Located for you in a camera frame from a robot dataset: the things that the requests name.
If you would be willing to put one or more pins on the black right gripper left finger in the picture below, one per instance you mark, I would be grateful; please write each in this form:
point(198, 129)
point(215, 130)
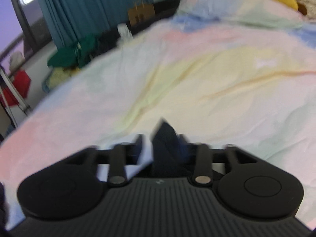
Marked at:
point(76, 185)

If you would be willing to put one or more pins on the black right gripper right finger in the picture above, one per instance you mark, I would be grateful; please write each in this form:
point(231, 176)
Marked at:
point(244, 184)

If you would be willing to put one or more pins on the dark grey hooded sweatshirt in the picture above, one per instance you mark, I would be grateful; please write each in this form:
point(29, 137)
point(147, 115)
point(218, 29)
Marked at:
point(170, 152)

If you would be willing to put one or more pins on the white tripod stand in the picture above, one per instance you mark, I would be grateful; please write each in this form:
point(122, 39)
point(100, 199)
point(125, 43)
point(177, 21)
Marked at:
point(14, 92)

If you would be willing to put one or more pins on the pale yellow garment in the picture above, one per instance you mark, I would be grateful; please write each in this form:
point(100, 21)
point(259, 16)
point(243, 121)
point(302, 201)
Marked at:
point(56, 77)

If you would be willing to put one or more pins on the pastel multicolour bed sheet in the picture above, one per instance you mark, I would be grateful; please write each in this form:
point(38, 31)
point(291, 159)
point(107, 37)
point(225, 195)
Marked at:
point(219, 71)

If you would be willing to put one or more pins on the green garment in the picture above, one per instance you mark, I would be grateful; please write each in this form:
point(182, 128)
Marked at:
point(76, 55)

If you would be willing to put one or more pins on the teal curtain right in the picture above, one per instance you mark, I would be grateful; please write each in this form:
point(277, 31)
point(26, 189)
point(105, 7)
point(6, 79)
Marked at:
point(71, 20)

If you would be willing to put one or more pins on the dark window frame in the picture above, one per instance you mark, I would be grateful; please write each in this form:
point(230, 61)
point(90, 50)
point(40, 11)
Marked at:
point(23, 28)

